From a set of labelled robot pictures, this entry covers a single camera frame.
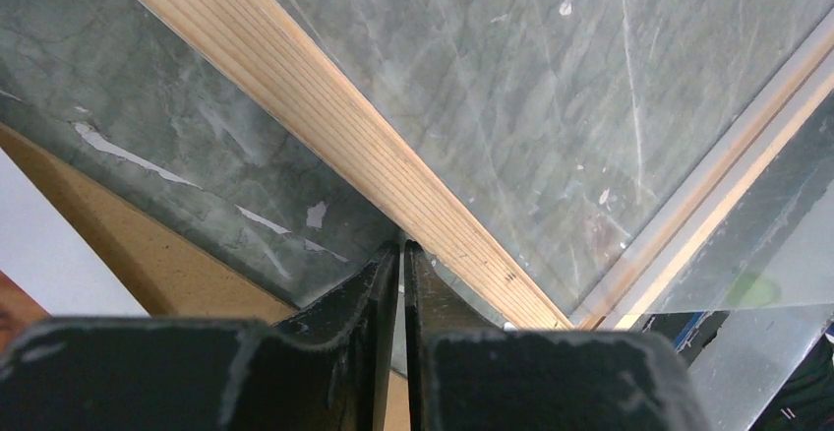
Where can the clear acrylic sheet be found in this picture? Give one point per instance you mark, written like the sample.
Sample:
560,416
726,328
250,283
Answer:
563,125

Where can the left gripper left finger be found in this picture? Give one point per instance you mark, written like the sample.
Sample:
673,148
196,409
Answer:
324,368

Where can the white wooden picture frame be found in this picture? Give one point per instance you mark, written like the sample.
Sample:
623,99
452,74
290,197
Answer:
262,50

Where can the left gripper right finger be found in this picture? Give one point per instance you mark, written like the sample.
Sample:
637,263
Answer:
465,373

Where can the brown backing board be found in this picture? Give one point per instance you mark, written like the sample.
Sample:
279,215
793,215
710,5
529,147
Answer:
165,272

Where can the glossy photo print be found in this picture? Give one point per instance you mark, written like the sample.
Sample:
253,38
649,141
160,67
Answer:
47,268

